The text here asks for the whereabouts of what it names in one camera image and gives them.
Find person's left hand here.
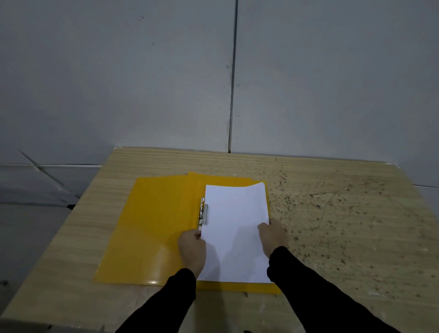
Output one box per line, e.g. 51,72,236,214
177,229,207,279

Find person's right forearm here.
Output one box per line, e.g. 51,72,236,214
267,246,400,333

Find gathered white papers stack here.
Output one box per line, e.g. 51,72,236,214
197,182,273,285

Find person's left forearm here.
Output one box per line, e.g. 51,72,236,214
115,268,197,333

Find silver metal folder clip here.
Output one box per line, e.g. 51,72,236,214
197,197,209,231

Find person's right hand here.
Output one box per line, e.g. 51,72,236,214
257,218,290,260

